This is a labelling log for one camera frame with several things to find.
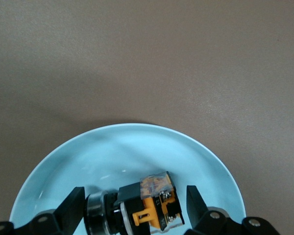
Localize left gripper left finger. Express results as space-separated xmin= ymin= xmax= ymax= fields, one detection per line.
xmin=0 ymin=186 xmax=86 ymax=235

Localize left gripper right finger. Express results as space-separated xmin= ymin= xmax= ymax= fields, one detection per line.
xmin=186 ymin=185 xmax=284 ymax=235

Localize orange push-button switch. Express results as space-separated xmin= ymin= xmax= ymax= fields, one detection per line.
xmin=84 ymin=171 xmax=186 ymax=235

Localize light blue round plate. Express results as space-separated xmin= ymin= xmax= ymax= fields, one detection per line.
xmin=9 ymin=123 xmax=247 ymax=235

